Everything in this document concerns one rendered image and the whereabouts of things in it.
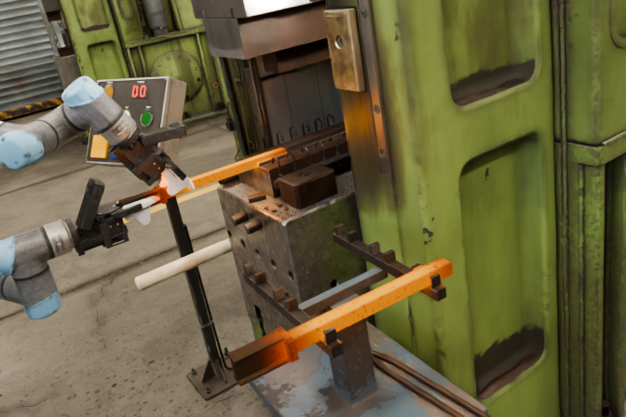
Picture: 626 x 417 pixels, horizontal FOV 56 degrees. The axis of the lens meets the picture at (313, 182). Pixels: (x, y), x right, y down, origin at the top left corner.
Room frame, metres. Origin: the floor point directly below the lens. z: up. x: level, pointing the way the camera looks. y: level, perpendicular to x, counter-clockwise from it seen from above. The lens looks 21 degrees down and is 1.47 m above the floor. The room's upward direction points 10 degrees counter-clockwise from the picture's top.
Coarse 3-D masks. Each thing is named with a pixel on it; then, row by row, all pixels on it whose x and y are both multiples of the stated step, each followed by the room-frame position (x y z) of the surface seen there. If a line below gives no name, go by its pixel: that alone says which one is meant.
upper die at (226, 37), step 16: (256, 16) 1.41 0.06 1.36; (272, 16) 1.43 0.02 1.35; (288, 16) 1.45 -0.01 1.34; (304, 16) 1.48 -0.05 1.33; (320, 16) 1.50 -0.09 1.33; (208, 32) 1.54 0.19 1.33; (224, 32) 1.46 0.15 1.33; (240, 32) 1.39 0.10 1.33; (256, 32) 1.41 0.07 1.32; (272, 32) 1.43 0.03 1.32; (288, 32) 1.45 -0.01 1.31; (304, 32) 1.47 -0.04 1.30; (320, 32) 1.50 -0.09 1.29; (224, 48) 1.48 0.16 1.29; (240, 48) 1.40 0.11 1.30; (256, 48) 1.40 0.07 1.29; (272, 48) 1.42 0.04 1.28
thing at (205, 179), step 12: (252, 156) 1.47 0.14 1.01; (264, 156) 1.45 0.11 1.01; (228, 168) 1.40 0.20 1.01; (240, 168) 1.42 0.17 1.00; (192, 180) 1.36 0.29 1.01; (204, 180) 1.37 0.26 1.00; (216, 180) 1.38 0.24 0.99; (144, 192) 1.32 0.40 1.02; (156, 192) 1.31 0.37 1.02; (180, 192) 1.34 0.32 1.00; (120, 204) 1.28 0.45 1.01
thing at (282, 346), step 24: (432, 264) 0.87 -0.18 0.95; (384, 288) 0.83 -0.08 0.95; (408, 288) 0.83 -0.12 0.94; (336, 312) 0.78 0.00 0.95; (360, 312) 0.78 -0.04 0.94; (264, 336) 0.74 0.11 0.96; (288, 336) 0.74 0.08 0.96; (312, 336) 0.75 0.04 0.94; (240, 360) 0.70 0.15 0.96; (264, 360) 0.72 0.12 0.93; (288, 360) 0.73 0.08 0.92; (240, 384) 0.69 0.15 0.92
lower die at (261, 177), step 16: (336, 128) 1.61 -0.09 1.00; (288, 144) 1.58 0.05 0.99; (240, 160) 1.54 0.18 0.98; (288, 160) 1.44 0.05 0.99; (304, 160) 1.44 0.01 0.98; (320, 160) 1.46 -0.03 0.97; (240, 176) 1.55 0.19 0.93; (256, 176) 1.46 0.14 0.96; (272, 176) 1.39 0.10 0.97; (272, 192) 1.39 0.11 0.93
